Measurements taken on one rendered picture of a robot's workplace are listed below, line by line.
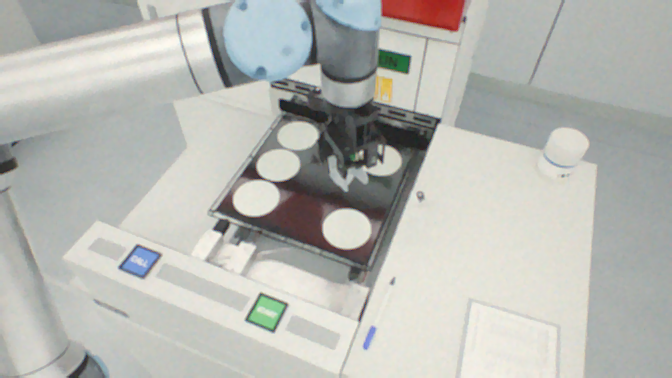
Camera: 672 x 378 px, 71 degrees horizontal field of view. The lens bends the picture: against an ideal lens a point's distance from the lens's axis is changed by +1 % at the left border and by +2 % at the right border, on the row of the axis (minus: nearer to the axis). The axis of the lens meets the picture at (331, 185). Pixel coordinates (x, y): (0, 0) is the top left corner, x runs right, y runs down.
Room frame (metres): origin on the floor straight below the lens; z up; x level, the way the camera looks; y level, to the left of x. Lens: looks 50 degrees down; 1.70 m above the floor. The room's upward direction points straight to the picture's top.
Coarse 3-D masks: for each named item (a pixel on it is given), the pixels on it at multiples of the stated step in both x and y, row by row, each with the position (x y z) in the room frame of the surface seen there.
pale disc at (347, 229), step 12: (336, 216) 0.59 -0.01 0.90; (348, 216) 0.59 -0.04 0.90; (360, 216) 0.59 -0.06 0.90; (324, 228) 0.56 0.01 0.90; (336, 228) 0.56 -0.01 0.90; (348, 228) 0.56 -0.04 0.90; (360, 228) 0.56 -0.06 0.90; (336, 240) 0.53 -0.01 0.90; (348, 240) 0.53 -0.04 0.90; (360, 240) 0.53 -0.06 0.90
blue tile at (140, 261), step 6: (138, 252) 0.46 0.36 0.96; (144, 252) 0.46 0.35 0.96; (132, 258) 0.45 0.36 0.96; (138, 258) 0.45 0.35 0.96; (144, 258) 0.45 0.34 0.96; (150, 258) 0.45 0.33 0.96; (126, 264) 0.43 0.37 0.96; (132, 264) 0.43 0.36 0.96; (138, 264) 0.43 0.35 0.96; (144, 264) 0.43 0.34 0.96; (150, 264) 0.43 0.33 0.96; (132, 270) 0.42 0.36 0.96; (138, 270) 0.42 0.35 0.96; (144, 270) 0.42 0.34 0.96
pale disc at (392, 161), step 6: (378, 150) 0.79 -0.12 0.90; (384, 150) 0.79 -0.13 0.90; (390, 150) 0.79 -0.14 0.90; (384, 156) 0.77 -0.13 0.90; (390, 156) 0.77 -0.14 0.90; (396, 156) 0.77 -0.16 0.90; (378, 162) 0.75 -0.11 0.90; (384, 162) 0.75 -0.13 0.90; (390, 162) 0.75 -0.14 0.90; (396, 162) 0.75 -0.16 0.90; (372, 168) 0.73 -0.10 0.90; (378, 168) 0.73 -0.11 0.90; (384, 168) 0.73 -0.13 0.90; (390, 168) 0.73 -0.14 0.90; (396, 168) 0.73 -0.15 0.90; (378, 174) 0.71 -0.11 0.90; (384, 174) 0.71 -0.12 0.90
